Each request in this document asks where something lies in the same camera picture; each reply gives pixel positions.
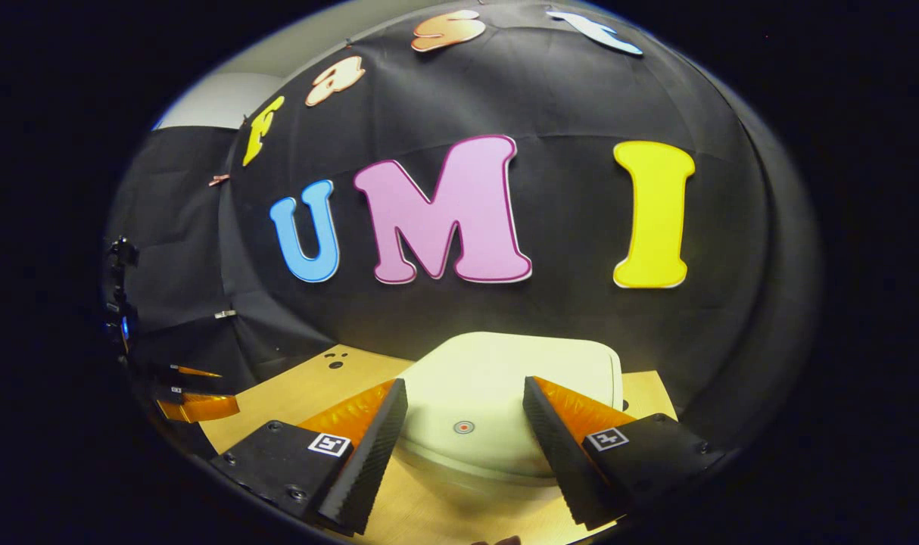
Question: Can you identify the green desktop garbage bin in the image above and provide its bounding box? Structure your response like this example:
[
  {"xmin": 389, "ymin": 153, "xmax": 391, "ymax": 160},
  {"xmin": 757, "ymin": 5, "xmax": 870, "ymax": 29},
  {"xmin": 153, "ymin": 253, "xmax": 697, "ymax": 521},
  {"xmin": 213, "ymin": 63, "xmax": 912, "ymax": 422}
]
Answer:
[{"xmin": 395, "ymin": 332, "xmax": 625, "ymax": 500}]

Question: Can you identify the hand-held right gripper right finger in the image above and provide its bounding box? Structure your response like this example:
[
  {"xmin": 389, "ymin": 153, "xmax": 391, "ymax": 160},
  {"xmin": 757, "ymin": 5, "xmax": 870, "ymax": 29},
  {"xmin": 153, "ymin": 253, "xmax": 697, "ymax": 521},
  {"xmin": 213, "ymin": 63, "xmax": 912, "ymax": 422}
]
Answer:
[{"xmin": 522, "ymin": 375, "xmax": 725, "ymax": 531}]

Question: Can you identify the black backdrop cloth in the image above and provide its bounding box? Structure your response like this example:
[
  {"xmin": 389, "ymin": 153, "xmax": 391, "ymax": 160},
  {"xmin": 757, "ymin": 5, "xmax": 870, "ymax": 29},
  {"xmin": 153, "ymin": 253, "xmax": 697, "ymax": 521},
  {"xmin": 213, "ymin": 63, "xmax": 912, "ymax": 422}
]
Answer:
[{"xmin": 104, "ymin": 0, "xmax": 822, "ymax": 455}]

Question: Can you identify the wooden desktop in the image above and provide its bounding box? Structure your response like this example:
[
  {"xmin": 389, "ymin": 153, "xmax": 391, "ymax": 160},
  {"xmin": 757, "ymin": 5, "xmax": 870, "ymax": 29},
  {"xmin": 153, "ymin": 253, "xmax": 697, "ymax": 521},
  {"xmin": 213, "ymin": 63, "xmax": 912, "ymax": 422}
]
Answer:
[{"xmin": 198, "ymin": 344, "xmax": 680, "ymax": 545}]

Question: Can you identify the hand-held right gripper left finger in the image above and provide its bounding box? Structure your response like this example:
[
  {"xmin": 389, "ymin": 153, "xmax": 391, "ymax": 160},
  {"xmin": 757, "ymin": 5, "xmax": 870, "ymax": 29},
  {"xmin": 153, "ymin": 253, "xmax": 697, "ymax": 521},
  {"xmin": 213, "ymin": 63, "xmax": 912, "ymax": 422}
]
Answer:
[{"xmin": 210, "ymin": 377, "xmax": 409, "ymax": 537}]

